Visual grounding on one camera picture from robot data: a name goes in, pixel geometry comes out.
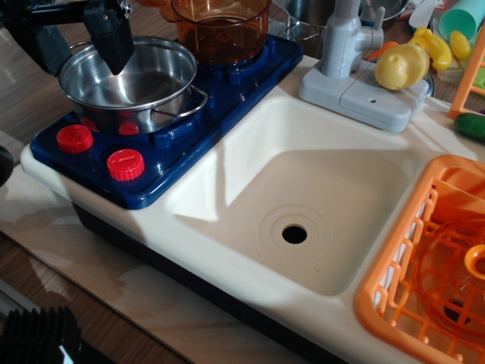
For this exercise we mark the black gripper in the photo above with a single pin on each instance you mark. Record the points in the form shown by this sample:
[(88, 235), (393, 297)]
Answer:
[(32, 26)]

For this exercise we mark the stainless steel two-handled pan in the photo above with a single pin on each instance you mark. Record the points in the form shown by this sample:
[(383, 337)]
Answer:
[(153, 91)]

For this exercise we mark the black ribbed robot base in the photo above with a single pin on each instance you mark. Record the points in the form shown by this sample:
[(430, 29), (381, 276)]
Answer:
[(46, 336)]

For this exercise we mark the left red stove knob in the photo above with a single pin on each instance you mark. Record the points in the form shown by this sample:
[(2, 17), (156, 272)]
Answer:
[(74, 139)]

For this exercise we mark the red stove knob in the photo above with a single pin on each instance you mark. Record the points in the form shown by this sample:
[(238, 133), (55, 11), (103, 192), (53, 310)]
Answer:
[(74, 139), (125, 165)]

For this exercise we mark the right red stove knob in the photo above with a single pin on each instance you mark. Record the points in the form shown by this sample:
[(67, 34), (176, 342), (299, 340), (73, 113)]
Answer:
[(125, 165)]

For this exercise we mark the blue toy stove top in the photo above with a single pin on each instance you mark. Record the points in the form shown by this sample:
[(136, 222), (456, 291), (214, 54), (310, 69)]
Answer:
[(170, 152)]

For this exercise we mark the cream toy sink unit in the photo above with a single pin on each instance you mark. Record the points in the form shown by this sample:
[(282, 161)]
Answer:
[(300, 219)]

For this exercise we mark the transparent amber plastic pot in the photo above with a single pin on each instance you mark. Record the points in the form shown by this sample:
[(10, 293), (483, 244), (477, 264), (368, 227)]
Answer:
[(219, 31)]

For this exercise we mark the black round knob left edge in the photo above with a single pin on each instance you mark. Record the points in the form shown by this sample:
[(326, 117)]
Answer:
[(6, 165)]

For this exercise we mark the small steel pot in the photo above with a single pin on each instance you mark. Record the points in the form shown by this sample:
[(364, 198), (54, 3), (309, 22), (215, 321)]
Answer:
[(306, 19)]

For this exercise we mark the grey toy faucet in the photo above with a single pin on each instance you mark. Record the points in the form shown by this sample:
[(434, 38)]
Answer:
[(345, 83)]

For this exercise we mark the steel bowl at back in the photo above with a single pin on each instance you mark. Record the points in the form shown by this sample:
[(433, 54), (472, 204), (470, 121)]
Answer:
[(393, 10)]

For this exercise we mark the yellow plastic potato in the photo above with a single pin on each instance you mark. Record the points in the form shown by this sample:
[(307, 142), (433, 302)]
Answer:
[(401, 66)]

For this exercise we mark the yellow plastic banana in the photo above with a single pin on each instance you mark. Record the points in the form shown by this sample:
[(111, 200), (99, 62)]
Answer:
[(436, 48)]

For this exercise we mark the yellow plastic corn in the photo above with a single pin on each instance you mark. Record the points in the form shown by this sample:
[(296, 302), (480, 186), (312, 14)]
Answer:
[(460, 46)]

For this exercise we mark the orange plastic rack behind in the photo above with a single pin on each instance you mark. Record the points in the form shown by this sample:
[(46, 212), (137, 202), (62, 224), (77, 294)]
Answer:
[(466, 86)]

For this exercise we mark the teal plastic cup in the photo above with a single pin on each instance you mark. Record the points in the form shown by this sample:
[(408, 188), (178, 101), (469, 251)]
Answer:
[(466, 16)]

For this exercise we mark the green plastic cucumber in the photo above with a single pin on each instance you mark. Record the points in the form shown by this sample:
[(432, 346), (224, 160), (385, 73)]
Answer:
[(471, 125)]

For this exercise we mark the orange dish drying rack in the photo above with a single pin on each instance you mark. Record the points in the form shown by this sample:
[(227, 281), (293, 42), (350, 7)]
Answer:
[(451, 188)]

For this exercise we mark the transparent orange pot lid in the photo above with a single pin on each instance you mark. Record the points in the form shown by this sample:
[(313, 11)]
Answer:
[(448, 277)]

